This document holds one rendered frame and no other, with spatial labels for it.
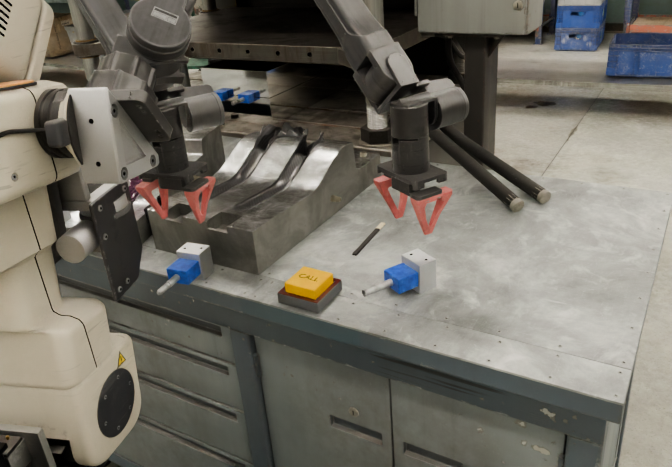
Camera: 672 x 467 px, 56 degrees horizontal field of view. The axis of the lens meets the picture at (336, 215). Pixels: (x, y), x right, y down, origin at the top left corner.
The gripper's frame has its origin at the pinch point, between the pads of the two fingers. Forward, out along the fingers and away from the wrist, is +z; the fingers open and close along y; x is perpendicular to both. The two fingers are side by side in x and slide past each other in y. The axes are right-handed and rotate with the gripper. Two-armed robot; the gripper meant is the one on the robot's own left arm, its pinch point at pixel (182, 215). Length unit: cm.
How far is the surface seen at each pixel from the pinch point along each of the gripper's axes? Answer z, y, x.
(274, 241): 8.5, -12.1, -9.5
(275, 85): 2, 31, -94
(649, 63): 59, -90, -378
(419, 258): 7.5, -40.4, -8.2
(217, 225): 5.9, -0.9, -8.2
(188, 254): 7.5, 0.0, 0.5
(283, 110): 11, 31, -97
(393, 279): 9.3, -37.2, -3.6
